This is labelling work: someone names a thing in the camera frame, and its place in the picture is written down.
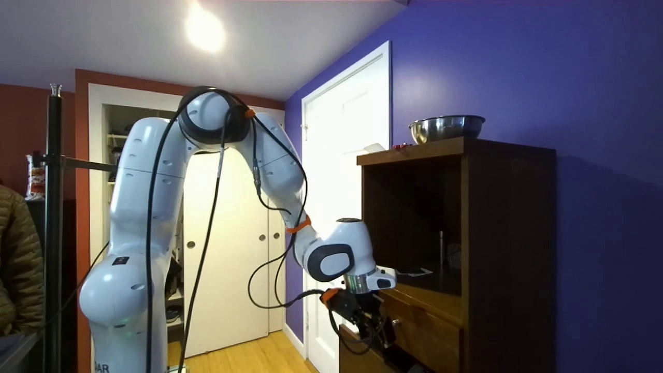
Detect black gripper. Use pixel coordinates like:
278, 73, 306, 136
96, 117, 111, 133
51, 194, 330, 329
335, 290, 402, 351

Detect dark wooden drawer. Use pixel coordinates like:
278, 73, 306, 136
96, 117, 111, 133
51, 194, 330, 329
382, 303, 464, 373

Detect flat white object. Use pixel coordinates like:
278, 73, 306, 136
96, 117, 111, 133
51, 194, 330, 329
396, 265, 434, 279

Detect thin metal rod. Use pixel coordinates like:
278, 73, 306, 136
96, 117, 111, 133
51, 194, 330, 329
438, 227, 447, 285

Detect white closet door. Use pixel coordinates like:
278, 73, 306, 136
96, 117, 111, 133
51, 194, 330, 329
266, 204, 287, 334
181, 146, 271, 358

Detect dark brown wooden cabinet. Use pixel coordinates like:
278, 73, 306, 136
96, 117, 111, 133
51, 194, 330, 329
356, 134, 560, 373

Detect white panelled door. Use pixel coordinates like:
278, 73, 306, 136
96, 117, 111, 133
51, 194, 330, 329
301, 39, 394, 373

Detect shiny metal bowl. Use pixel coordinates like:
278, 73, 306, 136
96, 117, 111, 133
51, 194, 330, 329
405, 113, 486, 146

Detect white closet shelves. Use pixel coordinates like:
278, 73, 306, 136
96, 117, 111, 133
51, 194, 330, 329
101, 104, 183, 189

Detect black tripod pole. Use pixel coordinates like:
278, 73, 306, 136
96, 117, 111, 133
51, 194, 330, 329
40, 81, 117, 373

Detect person in olive jacket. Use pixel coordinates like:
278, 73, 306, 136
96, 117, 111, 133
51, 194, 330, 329
0, 184, 48, 338

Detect red white bag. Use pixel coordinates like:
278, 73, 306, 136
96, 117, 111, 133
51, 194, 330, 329
23, 150, 46, 203

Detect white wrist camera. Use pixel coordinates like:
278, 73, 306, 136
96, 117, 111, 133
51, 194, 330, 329
346, 262, 399, 293

